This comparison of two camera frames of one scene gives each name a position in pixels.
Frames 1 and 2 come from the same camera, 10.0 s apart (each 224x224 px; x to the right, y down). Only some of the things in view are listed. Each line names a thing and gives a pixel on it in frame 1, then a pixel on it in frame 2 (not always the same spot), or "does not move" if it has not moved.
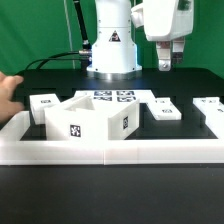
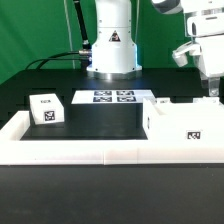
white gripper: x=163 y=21 -> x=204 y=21
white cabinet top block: x=39 y=103 does not move
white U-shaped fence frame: x=101 y=152 does not move
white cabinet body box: x=75 y=119 -> x=199 y=120
